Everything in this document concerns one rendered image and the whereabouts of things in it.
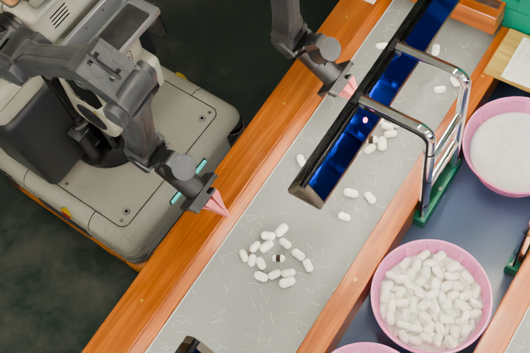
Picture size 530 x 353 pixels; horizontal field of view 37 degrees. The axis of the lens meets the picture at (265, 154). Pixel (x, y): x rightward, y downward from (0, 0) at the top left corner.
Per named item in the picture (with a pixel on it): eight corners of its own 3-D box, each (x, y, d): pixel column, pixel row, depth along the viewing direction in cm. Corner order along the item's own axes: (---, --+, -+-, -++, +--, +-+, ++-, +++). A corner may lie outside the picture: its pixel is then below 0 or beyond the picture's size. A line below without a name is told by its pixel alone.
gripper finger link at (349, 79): (373, 94, 192) (347, 68, 190) (358, 117, 190) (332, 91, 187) (359, 98, 199) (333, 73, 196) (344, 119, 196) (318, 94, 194)
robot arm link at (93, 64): (110, 27, 129) (74, 75, 126) (166, 79, 137) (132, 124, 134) (13, 24, 164) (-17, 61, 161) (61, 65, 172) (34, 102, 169)
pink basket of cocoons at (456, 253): (363, 353, 180) (361, 342, 171) (380, 245, 191) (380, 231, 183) (482, 375, 174) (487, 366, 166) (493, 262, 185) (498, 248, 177)
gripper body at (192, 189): (221, 177, 177) (196, 156, 175) (195, 213, 174) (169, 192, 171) (210, 178, 183) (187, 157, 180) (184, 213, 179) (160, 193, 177)
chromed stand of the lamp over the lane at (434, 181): (356, 193, 198) (348, 102, 159) (395, 133, 205) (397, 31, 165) (423, 228, 192) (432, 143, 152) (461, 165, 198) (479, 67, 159)
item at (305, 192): (287, 193, 161) (283, 178, 154) (433, -20, 180) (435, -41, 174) (320, 211, 158) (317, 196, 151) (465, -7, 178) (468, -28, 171)
